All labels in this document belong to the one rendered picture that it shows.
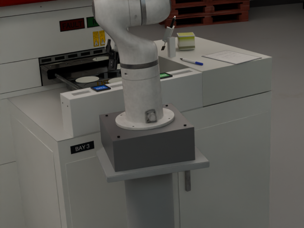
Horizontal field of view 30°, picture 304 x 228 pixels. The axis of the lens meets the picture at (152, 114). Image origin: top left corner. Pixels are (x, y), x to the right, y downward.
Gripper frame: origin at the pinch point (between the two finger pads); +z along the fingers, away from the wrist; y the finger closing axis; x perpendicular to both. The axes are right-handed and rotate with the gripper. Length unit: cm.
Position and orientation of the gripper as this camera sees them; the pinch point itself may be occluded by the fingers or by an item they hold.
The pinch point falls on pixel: (112, 64)
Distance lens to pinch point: 232.1
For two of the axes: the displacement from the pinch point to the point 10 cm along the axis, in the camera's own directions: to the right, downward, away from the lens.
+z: -1.0, 9.9, 0.2
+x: -9.0, -1.0, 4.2
